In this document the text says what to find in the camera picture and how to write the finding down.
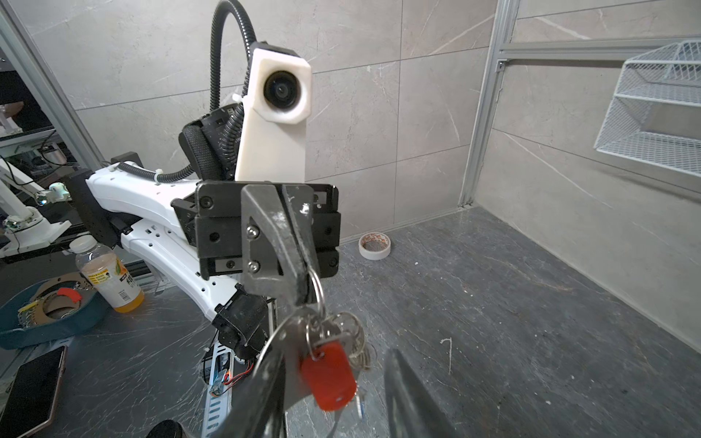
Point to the teal tray with tape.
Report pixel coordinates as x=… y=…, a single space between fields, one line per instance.
x=56 y=308

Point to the black capped jar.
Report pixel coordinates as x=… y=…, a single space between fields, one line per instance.
x=168 y=429

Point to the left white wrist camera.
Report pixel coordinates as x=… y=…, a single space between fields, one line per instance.
x=276 y=109

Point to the masking tape roll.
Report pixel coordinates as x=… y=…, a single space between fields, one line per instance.
x=375 y=246

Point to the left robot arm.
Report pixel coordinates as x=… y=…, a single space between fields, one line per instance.
x=128 y=206

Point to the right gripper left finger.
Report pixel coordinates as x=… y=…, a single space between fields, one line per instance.
x=258 y=409

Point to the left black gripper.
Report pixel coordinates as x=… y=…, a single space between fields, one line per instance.
x=275 y=234

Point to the smartphone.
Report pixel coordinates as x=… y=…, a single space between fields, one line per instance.
x=32 y=401

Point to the aluminium mounting rail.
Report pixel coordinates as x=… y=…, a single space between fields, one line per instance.
x=219 y=364

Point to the white wire mesh basket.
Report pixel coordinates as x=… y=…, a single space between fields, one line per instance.
x=654 y=115

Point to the juice bottle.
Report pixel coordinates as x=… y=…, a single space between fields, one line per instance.
x=106 y=272

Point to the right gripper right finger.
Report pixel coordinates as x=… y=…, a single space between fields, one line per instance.
x=412 y=412

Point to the red key tag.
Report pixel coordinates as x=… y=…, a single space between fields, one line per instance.
x=329 y=375

